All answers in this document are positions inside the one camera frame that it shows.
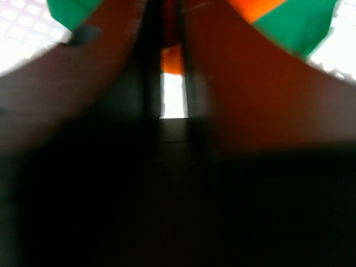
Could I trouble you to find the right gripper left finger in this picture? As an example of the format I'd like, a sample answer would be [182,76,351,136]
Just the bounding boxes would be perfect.
[1,1,161,266]

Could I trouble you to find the white plastic basket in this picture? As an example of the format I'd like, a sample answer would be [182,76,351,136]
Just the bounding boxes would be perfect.
[0,0,356,81]

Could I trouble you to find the green t shirt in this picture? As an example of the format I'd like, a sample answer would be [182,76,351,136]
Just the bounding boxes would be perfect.
[47,1,337,58]

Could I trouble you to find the orange t shirt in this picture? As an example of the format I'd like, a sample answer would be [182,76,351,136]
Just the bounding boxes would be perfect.
[161,0,284,76]

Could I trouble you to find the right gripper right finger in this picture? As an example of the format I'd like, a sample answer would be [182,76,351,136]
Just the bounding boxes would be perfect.
[182,1,355,266]

